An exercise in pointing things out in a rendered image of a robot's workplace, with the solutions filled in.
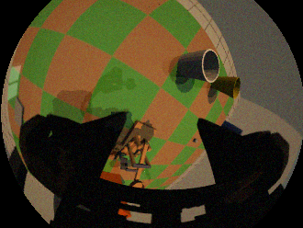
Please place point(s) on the yellow cup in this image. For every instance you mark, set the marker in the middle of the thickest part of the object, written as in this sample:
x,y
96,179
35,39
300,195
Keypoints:
x,y
228,85

